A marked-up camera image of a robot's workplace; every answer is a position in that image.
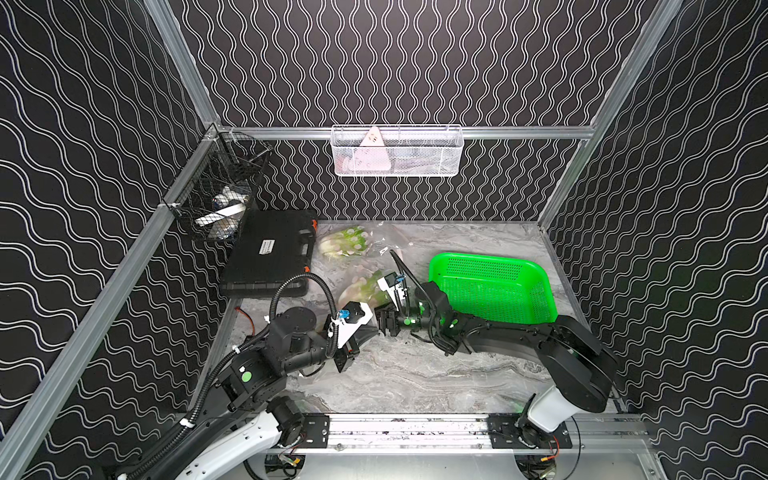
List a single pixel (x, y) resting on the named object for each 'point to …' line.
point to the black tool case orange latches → (272, 246)
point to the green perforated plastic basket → (500, 289)
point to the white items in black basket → (226, 215)
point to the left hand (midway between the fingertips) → (374, 326)
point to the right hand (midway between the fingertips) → (363, 317)
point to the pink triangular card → (372, 155)
